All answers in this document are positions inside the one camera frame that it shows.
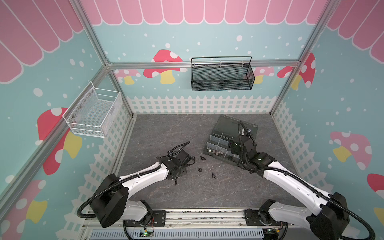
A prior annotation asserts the aluminium rail frame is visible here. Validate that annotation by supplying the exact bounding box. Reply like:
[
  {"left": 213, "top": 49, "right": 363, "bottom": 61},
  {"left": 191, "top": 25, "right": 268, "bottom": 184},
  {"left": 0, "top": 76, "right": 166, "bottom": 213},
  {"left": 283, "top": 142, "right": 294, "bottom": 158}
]
[{"left": 80, "top": 206, "right": 334, "bottom": 240}]

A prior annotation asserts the black wire mesh basket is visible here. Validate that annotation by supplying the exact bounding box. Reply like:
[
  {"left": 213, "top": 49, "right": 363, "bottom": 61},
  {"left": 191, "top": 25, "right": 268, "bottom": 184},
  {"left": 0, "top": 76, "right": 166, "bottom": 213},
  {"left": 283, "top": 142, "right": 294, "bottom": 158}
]
[{"left": 191, "top": 56, "right": 256, "bottom": 92}]

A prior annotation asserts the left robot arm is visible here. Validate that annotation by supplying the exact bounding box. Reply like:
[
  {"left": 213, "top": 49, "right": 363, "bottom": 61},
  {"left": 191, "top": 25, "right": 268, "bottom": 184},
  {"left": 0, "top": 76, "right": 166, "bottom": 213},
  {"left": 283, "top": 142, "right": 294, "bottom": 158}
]
[{"left": 77, "top": 142, "right": 196, "bottom": 228}]

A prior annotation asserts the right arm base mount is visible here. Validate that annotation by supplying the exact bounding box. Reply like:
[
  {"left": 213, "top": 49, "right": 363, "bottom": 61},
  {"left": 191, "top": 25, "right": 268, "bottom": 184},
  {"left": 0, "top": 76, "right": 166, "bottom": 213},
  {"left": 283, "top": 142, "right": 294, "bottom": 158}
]
[{"left": 244, "top": 209, "right": 284, "bottom": 227}]

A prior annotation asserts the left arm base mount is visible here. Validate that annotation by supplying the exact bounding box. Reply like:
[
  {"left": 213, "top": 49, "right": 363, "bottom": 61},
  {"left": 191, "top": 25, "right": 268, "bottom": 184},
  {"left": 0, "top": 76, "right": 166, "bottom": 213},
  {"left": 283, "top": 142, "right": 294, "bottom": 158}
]
[{"left": 124, "top": 211, "right": 167, "bottom": 228}]

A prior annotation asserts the green compartment organizer box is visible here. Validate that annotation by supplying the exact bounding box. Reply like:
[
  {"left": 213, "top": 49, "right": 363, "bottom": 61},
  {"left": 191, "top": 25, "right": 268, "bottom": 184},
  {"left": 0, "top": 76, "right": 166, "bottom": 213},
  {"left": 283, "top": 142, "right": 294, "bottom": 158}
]
[{"left": 203, "top": 115, "right": 258, "bottom": 168}]

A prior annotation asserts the white wire mesh basket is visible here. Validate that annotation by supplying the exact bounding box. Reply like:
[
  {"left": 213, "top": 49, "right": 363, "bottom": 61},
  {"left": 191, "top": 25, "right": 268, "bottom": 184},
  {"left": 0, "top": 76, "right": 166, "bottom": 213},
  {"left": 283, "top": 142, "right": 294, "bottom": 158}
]
[{"left": 63, "top": 82, "right": 123, "bottom": 138}]

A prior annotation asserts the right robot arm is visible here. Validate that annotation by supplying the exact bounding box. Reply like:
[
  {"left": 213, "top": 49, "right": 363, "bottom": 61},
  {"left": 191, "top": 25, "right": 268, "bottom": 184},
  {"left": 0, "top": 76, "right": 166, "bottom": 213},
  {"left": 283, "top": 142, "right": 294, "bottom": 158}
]
[{"left": 228, "top": 121, "right": 376, "bottom": 240}]

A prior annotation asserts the silver wing nut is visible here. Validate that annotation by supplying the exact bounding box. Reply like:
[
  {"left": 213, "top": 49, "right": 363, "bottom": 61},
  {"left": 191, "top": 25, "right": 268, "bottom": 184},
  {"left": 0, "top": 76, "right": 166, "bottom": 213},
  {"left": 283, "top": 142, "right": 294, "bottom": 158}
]
[{"left": 208, "top": 149, "right": 223, "bottom": 156}]

